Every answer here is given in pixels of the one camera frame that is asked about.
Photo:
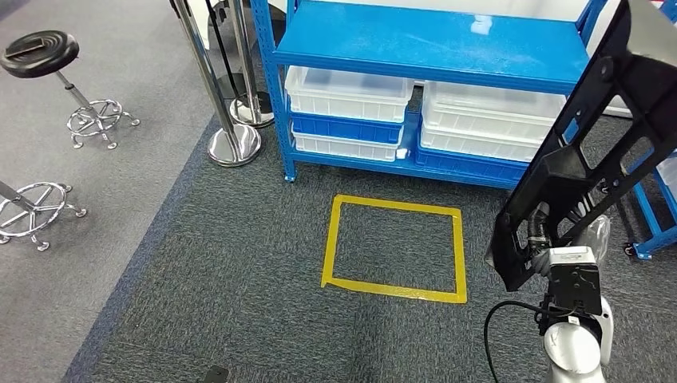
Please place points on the blue metal shelf rack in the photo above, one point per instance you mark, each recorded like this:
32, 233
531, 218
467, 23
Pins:
423, 47

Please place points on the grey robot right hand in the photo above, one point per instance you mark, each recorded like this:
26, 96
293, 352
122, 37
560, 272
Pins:
538, 227

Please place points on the chrome stanchion post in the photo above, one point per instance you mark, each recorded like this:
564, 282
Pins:
206, 69
253, 113

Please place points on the black metal frame part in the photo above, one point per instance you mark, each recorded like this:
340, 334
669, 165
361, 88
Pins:
560, 174

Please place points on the blue plastic bin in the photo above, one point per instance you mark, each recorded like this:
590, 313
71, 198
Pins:
344, 128
465, 166

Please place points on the black pole stand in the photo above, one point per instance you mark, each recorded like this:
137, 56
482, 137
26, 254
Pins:
221, 42

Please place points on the yellow floor tape square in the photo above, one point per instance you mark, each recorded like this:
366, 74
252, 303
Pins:
329, 243

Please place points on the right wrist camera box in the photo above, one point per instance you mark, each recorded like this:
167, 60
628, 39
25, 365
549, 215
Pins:
574, 285

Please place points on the black stool chrome base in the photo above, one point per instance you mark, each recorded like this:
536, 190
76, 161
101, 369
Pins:
16, 196
39, 53

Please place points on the small white plastic piece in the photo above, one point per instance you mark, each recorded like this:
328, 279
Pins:
402, 154

